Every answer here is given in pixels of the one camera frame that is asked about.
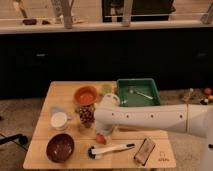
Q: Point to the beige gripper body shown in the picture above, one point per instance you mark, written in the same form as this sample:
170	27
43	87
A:
107	134

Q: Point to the red apple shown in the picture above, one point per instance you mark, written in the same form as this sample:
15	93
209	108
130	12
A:
100	139

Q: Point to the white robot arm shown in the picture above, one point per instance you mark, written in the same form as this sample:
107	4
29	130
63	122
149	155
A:
185	118

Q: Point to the green cup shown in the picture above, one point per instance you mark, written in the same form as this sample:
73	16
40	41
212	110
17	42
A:
106	88

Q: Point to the white paper cup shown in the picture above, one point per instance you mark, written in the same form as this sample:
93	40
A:
59	121

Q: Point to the bunch of dark grapes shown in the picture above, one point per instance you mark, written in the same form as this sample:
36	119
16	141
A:
86	114

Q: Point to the brown rectangular box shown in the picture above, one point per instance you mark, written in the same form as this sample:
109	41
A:
146	148

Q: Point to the wooden folding table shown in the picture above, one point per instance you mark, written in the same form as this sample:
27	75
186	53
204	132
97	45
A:
60	94

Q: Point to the orange bowl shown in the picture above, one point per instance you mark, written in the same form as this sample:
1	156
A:
85	96

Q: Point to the green plastic tray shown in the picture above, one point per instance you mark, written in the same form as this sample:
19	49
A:
143	85

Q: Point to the metal spoon in tray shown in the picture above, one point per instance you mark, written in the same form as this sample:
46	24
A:
132	91

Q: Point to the dark brown bowl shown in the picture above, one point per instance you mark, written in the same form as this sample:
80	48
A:
60	148

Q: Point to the black chair leg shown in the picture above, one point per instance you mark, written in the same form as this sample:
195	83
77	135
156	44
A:
22	139

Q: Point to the white handled dish brush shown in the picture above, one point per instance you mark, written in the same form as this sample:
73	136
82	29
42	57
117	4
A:
94	152

